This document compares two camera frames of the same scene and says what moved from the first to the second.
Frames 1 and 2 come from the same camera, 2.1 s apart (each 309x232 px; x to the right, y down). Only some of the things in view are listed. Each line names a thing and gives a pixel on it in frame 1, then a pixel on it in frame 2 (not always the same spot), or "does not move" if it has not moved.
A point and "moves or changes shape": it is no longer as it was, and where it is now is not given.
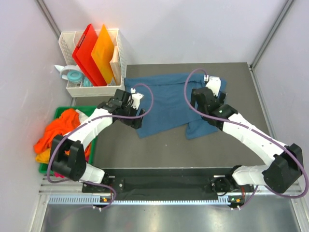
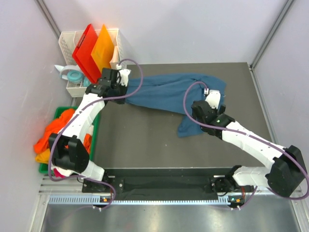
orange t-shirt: [68, 121] does not move
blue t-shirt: [166, 100] moves or changes shape
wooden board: [115, 66] does not move
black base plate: [159, 182] does not move
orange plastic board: [103, 53] does not move
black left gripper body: [128, 110] -> [119, 90]
